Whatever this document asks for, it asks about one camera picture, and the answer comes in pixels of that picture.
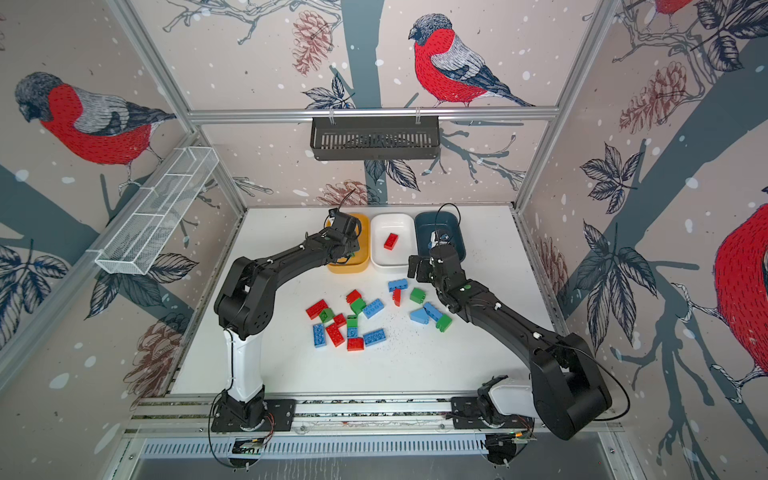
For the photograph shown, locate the yellow plastic bin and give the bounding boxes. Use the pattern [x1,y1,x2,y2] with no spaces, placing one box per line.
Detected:
[327,213,370,274]

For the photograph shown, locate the red long lego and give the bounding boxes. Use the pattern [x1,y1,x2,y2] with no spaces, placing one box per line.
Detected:
[384,233,399,251]

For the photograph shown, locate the white plastic bin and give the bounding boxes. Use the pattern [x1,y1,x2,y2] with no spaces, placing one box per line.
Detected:
[370,213,417,275]

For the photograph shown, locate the teal plastic bin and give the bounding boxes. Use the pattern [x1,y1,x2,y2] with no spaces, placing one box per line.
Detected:
[414,211,466,261]

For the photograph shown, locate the blue lego diagonal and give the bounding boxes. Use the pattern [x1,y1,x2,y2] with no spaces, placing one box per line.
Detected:
[423,302,443,321]

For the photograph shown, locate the red square lego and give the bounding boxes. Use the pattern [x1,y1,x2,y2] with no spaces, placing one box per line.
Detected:
[346,290,361,304]

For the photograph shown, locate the light blue lego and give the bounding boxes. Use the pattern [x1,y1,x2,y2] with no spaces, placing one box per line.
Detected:
[409,308,431,325]

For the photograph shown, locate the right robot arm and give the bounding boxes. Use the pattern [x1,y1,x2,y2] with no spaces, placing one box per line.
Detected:
[407,243,612,440]

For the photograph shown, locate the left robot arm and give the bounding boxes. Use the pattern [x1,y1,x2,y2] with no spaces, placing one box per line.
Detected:
[212,208,362,432]

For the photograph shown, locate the green square lego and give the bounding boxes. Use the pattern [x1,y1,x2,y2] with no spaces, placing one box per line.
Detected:
[409,287,426,305]

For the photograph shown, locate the red lego left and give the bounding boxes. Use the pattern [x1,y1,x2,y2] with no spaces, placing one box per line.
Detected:
[306,300,328,319]

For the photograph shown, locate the red lego lower diagonal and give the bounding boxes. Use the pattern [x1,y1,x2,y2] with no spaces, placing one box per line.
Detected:
[326,324,345,347]

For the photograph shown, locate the blue lego bottom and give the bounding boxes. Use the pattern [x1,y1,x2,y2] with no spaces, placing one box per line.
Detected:
[363,328,387,348]

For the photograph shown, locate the red lego bottom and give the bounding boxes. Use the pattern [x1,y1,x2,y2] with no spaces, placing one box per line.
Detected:
[346,337,365,352]

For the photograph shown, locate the black hanging wire basket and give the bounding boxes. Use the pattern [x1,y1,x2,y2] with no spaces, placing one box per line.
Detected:
[310,116,441,161]

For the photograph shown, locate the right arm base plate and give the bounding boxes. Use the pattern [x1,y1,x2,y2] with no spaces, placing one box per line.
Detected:
[445,396,536,430]

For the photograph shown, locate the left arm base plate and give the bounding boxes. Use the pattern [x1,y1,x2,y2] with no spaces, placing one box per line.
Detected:
[210,399,296,434]

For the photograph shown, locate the white wire mesh basket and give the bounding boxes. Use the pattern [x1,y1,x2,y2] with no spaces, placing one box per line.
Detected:
[95,146,219,275]

